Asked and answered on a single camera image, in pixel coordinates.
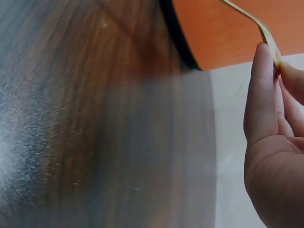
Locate person's right hand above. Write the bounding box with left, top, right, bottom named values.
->
left=243, top=42, right=304, bottom=228

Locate thin gold metal utensil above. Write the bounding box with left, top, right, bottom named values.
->
left=220, top=0, right=283, bottom=78

